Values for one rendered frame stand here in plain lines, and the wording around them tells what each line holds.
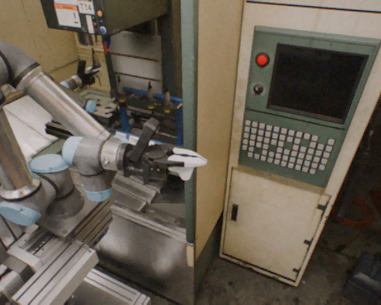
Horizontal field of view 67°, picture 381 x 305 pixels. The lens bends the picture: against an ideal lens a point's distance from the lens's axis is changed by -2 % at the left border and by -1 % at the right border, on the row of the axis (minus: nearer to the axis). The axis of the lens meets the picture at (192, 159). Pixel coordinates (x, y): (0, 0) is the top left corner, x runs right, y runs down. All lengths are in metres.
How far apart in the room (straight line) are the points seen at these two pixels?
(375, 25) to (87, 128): 1.02
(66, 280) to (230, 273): 1.44
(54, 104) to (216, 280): 1.78
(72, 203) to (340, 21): 1.18
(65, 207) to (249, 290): 1.53
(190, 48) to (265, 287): 1.83
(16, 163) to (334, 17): 1.15
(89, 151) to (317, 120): 0.95
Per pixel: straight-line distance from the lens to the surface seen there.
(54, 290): 1.15
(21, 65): 0.90
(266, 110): 1.36
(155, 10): 2.09
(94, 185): 0.82
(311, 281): 2.45
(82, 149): 0.76
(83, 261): 1.18
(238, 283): 2.31
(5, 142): 0.91
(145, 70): 2.46
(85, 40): 2.02
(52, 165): 1.08
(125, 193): 1.89
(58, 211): 1.18
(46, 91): 0.90
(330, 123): 1.35
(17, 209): 1.00
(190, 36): 0.90
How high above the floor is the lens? 2.01
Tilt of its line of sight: 38 degrees down
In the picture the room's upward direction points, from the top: straight up
